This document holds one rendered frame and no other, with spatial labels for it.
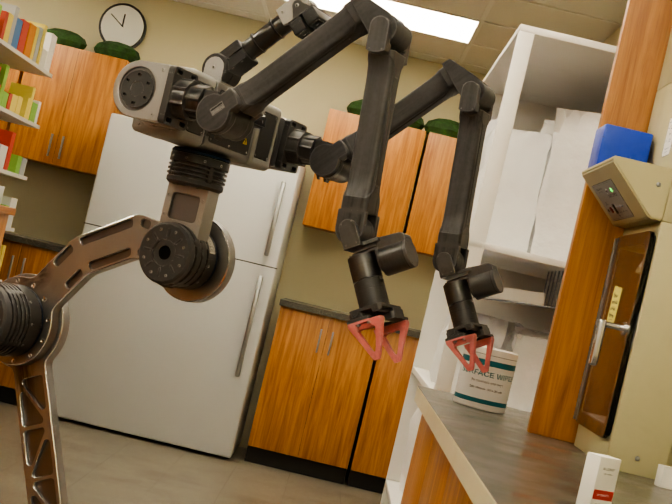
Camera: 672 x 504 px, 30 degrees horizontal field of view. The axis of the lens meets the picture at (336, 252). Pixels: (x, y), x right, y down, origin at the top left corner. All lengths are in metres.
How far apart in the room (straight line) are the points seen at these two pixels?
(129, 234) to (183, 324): 4.29
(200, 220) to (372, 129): 0.60
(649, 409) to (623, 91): 0.75
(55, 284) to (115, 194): 4.25
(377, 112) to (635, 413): 0.74
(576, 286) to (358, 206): 0.62
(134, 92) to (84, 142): 5.14
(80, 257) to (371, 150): 0.98
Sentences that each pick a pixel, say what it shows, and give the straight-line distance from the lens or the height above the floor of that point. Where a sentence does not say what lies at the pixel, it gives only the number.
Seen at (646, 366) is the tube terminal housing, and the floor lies 1.14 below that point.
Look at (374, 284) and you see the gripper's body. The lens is 2.31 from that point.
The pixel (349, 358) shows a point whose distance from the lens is 7.36.
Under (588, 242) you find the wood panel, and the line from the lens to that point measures 2.76.
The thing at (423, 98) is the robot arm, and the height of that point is 1.61.
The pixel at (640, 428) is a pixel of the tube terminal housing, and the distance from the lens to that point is 2.42.
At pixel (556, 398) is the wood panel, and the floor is 1.02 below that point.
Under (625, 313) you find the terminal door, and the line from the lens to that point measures 2.46.
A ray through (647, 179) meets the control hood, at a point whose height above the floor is 1.48.
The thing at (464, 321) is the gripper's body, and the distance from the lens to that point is 2.77.
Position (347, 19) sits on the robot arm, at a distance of 2.44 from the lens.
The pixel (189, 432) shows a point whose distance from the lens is 7.33.
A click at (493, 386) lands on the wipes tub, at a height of 1.00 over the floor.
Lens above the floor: 1.16
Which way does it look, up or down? 1 degrees up
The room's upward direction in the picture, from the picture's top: 13 degrees clockwise
